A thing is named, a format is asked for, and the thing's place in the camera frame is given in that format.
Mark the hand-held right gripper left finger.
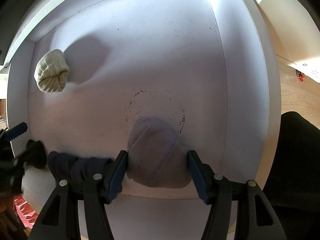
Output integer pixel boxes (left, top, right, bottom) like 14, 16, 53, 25
27, 150, 128, 240

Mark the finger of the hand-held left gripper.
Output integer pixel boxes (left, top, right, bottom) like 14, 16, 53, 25
5, 122, 28, 140

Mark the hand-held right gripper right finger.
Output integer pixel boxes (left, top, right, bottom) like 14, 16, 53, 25
188, 150, 288, 240

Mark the black sock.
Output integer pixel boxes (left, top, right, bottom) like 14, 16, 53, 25
15, 139, 48, 170

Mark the lavender sock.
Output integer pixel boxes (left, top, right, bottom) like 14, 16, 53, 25
126, 116, 194, 189

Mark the navy sock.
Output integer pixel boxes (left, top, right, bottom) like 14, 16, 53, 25
47, 151, 114, 183

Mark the cream sock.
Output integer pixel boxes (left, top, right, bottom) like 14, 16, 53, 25
34, 49, 70, 94

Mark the red patterned cloth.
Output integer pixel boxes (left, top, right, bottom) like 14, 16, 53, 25
14, 195, 39, 230

